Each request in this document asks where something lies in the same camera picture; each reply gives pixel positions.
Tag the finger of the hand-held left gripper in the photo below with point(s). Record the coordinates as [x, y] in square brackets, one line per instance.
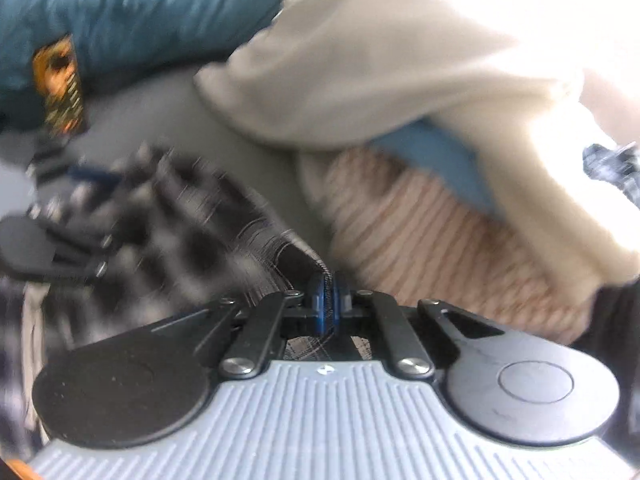
[80, 260]
[95, 175]

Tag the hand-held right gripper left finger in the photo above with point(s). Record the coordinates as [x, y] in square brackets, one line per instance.
[316, 305]

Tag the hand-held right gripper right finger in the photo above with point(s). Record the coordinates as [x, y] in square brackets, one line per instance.
[344, 305]

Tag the black white plaid shirt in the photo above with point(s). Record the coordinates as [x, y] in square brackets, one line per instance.
[175, 260]

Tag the beige houndstooth fuzzy garment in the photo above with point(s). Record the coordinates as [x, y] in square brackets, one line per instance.
[425, 250]

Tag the orange black packet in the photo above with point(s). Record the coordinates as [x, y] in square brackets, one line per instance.
[57, 80]

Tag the light blue cloth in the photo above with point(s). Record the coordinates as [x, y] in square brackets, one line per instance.
[440, 160]

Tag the white thin cloth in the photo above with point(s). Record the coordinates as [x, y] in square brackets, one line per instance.
[375, 60]

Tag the dark patterned garment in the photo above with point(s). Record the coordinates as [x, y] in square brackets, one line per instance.
[612, 165]

